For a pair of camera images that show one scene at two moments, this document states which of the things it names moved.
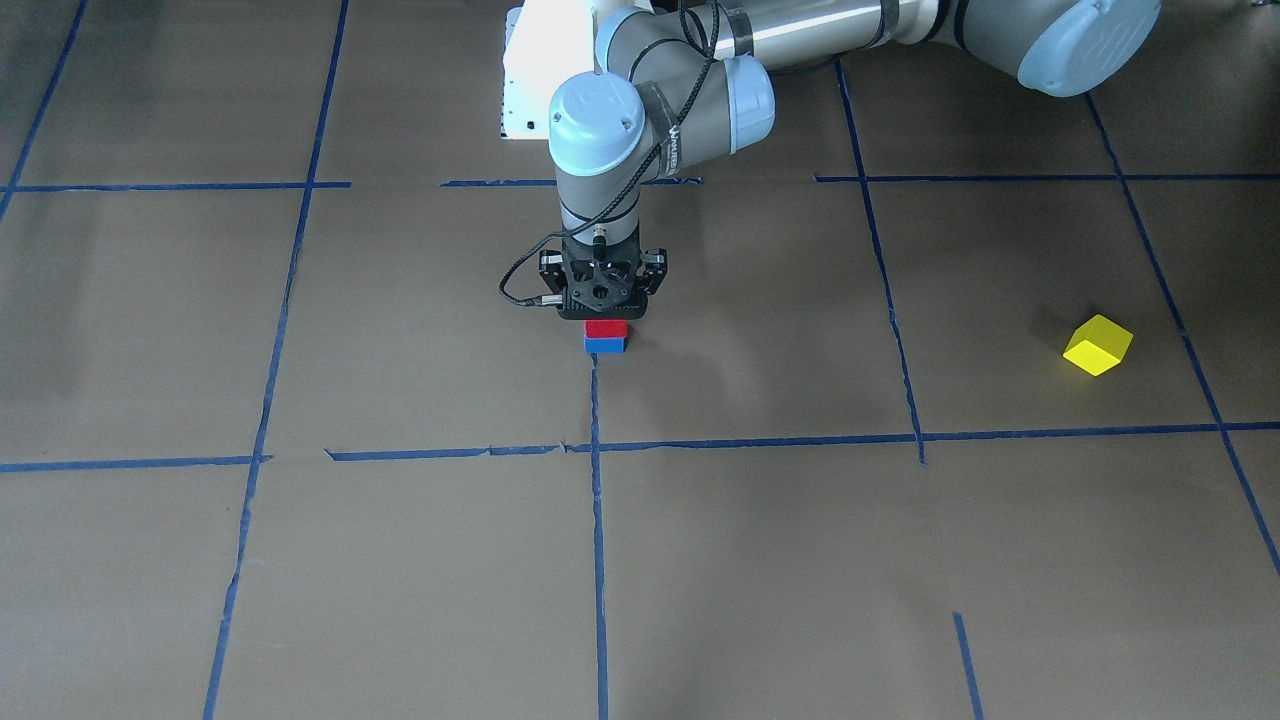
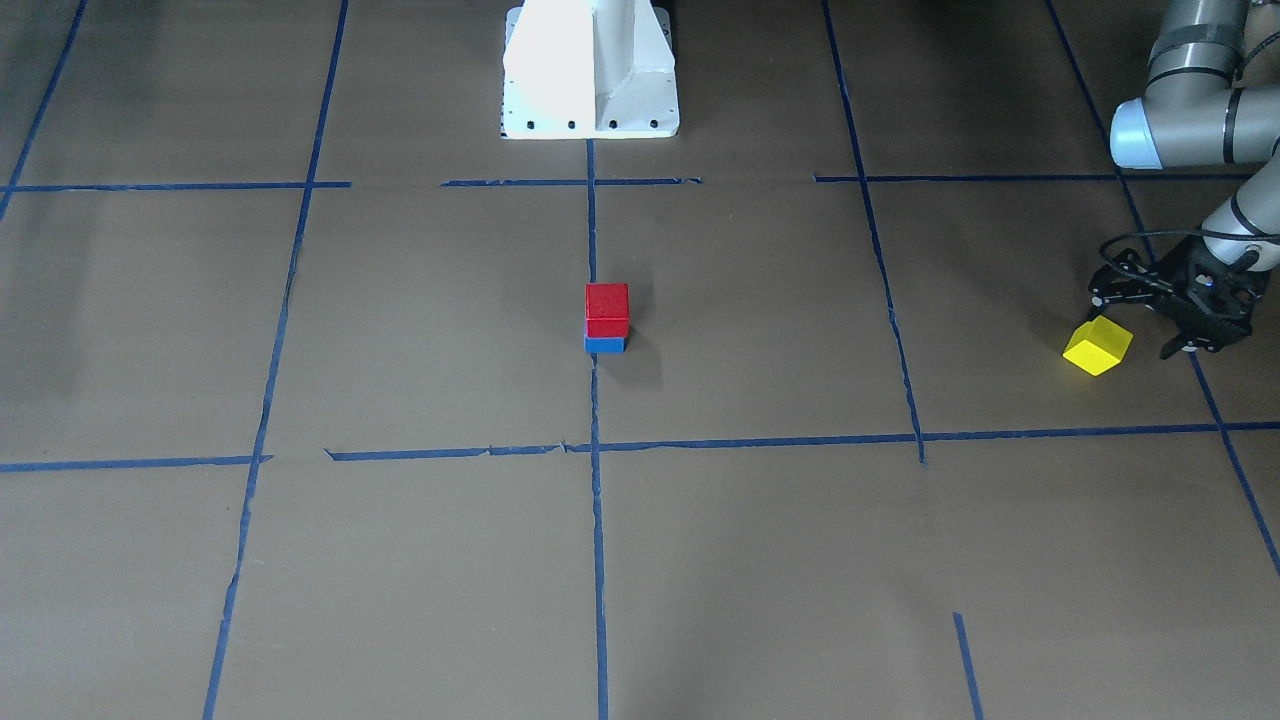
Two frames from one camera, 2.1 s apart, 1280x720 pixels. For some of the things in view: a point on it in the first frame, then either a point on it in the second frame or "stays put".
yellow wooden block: (1098, 345) stays put
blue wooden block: (605, 344) stays put
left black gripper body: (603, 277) to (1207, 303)
